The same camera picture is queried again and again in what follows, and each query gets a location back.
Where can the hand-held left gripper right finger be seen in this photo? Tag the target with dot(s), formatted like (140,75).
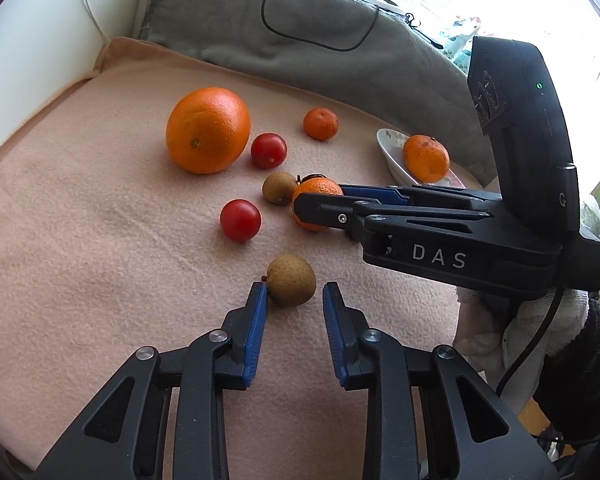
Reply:
(332,330)

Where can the spotted mandarin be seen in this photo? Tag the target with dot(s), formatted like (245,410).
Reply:
(426,158)

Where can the person's right hand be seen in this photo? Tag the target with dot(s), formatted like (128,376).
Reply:
(490,340)

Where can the red tomato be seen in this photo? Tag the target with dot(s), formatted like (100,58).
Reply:
(268,150)
(240,220)

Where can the grey blanket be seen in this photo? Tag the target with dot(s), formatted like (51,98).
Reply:
(305,60)

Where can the large orange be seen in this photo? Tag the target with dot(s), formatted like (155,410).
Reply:
(207,130)

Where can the person's right forearm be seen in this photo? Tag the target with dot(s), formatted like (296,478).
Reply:
(590,375)

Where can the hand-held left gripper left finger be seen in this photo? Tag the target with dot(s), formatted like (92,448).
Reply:
(256,340)

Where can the small mandarin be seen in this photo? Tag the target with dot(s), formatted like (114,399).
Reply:
(320,123)
(320,187)

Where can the pink blanket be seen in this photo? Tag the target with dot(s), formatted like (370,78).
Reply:
(105,260)

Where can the floral green packet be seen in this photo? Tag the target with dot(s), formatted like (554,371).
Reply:
(460,45)

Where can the floral white plate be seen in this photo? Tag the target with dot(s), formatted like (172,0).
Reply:
(392,152)

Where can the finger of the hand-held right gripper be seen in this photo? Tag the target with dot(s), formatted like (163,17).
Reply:
(375,194)
(320,210)

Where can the brown longan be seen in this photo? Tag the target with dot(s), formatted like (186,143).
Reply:
(279,188)
(291,280)

